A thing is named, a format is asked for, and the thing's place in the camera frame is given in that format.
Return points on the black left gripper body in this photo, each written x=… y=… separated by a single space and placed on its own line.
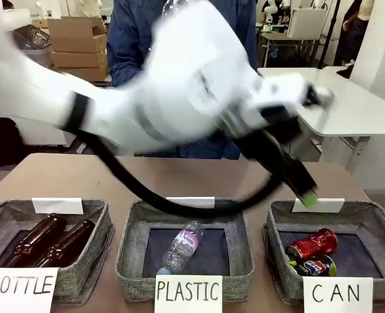
x=285 y=146

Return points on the crushed red soda can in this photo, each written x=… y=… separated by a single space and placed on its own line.
x=313 y=243

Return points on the dark blue soda can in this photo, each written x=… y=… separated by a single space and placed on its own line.
x=313 y=265

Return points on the labelled clear water bottle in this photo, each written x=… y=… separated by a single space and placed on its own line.
x=182 y=247

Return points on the clear plastic bottle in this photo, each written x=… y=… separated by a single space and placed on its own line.
x=176 y=6

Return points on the brown glass bottle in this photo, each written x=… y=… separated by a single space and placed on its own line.
x=36 y=238
x=68 y=243

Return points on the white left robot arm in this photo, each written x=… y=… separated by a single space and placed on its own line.
x=179 y=81

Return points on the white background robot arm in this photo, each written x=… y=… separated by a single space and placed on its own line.
x=274 y=9

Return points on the grey fabric can basket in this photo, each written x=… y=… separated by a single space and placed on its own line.
x=274 y=234

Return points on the white CAN paper sign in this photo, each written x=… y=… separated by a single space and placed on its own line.
x=337 y=293

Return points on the grey fabric plastic basket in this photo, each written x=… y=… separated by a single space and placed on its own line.
x=133 y=234

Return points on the grey fabric bottle basket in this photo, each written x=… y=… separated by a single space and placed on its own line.
x=98 y=234

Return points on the blank white card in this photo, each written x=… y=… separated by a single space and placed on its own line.
x=199 y=201
x=326 y=205
x=57 y=205

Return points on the large white table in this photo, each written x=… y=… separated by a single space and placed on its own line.
x=352 y=104

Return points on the grey background table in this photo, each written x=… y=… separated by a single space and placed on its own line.
x=287 y=42

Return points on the black stand pole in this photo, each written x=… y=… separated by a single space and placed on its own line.
x=329 y=32

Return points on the white square box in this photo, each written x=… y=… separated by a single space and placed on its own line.
x=306 y=23

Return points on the background person dark clothes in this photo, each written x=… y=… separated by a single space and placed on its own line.
x=352 y=36

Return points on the white PLASTIC paper sign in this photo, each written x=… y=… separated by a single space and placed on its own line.
x=187 y=293

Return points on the person in denim shirt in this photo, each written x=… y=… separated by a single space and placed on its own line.
x=124 y=49

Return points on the flat cardboard box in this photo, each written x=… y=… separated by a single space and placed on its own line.
x=78 y=44
x=91 y=73
x=78 y=58

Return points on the open cardboard box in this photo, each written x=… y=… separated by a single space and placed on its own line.
x=75 y=27

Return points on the black backpack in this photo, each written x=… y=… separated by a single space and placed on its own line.
x=0 y=143

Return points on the white BOTTLE paper sign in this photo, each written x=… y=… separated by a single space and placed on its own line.
x=19 y=293

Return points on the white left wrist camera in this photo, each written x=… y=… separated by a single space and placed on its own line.
x=319 y=94

